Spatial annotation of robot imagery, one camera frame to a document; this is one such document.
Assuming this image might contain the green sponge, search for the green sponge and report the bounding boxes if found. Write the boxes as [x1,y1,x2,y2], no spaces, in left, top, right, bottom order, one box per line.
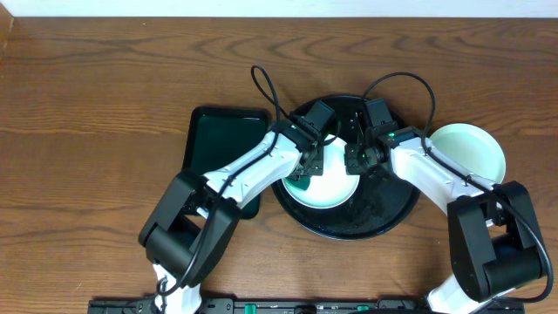
[286,176,311,191]

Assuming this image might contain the mint green plate front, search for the mint green plate front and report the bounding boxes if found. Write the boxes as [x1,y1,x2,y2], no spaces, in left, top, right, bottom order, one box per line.
[430,123,507,183]

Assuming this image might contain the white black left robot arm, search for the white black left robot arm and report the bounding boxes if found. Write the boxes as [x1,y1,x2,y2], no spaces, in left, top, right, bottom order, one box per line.
[139,117,331,313]

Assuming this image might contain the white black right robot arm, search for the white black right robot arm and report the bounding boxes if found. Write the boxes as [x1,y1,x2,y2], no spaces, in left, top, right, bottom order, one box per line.
[344,127,555,313]

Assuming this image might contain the round black tray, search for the round black tray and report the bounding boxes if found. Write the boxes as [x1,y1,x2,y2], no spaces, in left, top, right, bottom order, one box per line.
[272,95,420,241]

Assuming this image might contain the dark green rectangular tray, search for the dark green rectangular tray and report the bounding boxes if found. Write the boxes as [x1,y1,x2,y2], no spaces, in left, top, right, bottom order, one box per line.
[180,106,272,220]

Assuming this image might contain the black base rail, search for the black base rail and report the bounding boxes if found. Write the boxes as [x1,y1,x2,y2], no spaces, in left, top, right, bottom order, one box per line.
[86,297,527,314]

